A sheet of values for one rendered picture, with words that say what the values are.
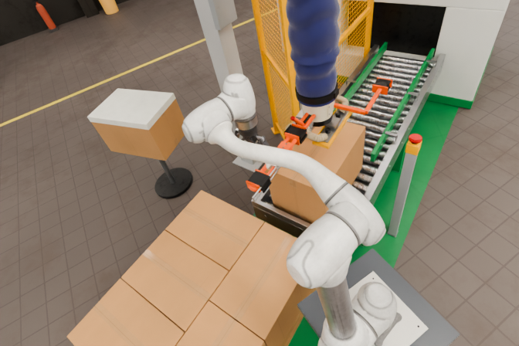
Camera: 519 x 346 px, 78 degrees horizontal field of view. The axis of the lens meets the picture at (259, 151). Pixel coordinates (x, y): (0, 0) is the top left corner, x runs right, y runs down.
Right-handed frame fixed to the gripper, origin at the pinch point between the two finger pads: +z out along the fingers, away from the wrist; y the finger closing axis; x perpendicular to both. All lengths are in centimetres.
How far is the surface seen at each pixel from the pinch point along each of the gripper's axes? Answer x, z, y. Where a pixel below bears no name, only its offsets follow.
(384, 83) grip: -89, 11, -25
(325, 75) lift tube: -54, -11, -7
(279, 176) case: -28, 48, 12
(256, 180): 2.3, 11.8, 0.4
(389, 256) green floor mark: -60, 141, -53
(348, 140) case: -71, 46, -13
